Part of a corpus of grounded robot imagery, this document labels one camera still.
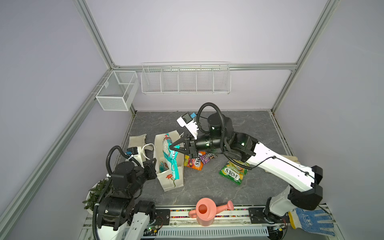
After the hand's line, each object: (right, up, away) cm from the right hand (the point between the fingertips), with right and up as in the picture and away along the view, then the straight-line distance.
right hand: (169, 149), depth 52 cm
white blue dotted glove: (+68, -39, +20) cm, 81 cm away
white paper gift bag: (-4, -12, +10) cm, 16 cm away
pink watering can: (+14, -30, +14) cm, 36 cm away
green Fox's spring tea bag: (+31, -19, +33) cm, 49 cm away
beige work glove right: (+70, -13, +42) cm, 83 cm away
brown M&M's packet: (+16, -12, +40) cm, 44 cm away
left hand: (-9, -8, +14) cm, 18 cm away
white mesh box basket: (-44, +32, +49) cm, 73 cm away
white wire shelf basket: (+2, +40, +47) cm, 62 cm away
